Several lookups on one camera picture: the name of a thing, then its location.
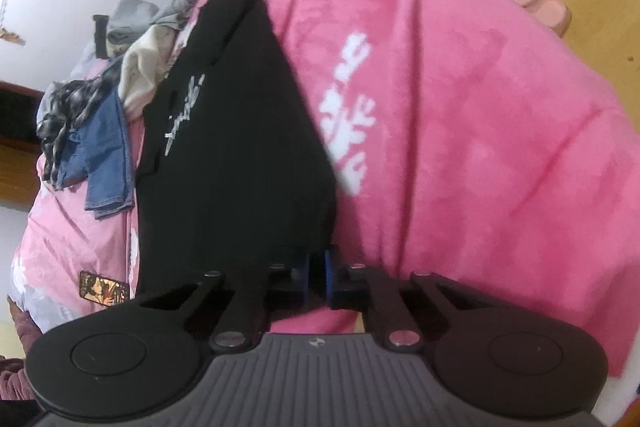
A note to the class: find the wooden headboard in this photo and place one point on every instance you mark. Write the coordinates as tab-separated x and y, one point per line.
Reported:
17	122

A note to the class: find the torn wall sticker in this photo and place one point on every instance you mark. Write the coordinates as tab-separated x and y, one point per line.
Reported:
11	36

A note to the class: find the black t-shirt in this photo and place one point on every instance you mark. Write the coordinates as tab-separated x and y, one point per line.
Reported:
240	157

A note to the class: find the pink floral blanket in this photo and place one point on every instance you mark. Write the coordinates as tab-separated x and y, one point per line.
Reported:
475	132

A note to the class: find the cream white sweater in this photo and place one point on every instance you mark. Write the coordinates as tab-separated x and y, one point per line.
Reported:
145	67

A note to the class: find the pale pink quilt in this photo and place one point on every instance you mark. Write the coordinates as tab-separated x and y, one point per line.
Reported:
65	247

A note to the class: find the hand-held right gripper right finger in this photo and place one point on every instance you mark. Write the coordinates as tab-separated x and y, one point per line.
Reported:
331	274

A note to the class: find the grey plaid shirt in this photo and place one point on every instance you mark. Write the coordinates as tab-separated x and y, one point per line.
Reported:
65	122

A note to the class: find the blue jeans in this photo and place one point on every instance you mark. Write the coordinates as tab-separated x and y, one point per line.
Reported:
107	157

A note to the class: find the smartphone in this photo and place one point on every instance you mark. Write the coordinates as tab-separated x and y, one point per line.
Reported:
104	289

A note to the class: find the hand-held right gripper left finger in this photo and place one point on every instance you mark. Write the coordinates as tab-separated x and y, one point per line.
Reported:
302	279

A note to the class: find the grey garment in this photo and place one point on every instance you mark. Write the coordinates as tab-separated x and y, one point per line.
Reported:
135	14

